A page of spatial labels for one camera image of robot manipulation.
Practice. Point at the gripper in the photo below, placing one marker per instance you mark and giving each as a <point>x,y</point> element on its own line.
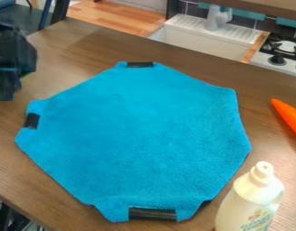
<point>12,54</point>

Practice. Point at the blue cloth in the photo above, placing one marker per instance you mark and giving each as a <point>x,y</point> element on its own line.
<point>134,135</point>

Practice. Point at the toy sink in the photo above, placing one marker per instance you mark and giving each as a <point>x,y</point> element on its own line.
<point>210,36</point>

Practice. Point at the tap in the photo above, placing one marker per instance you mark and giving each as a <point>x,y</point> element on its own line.
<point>216,16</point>

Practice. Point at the white bottle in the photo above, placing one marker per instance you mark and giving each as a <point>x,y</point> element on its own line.
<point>251,201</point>

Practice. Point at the toy stove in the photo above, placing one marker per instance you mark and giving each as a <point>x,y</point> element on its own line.
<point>281,54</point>

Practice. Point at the orange toy carrot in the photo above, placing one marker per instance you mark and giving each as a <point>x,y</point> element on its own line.
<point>290,115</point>

